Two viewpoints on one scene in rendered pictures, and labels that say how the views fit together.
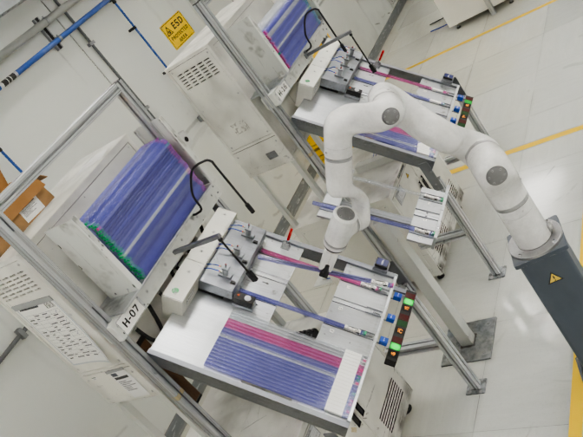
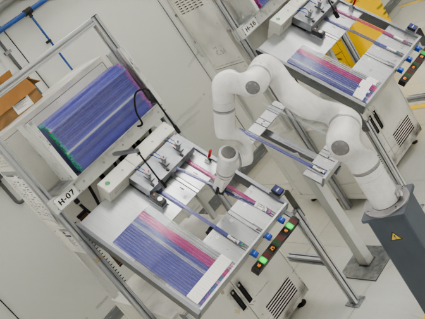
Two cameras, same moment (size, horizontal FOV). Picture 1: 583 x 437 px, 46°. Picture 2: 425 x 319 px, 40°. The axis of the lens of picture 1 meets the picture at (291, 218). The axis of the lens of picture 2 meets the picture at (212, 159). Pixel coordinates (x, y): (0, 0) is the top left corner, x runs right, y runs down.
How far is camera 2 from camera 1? 0.83 m
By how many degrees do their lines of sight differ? 17
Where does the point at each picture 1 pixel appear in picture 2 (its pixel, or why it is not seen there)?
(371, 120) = (240, 87)
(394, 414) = (283, 306)
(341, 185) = (222, 131)
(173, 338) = (98, 218)
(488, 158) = (335, 132)
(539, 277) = (382, 233)
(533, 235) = (378, 199)
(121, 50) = not seen: outside the picture
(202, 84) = (191, 12)
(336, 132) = (217, 90)
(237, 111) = (217, 37)
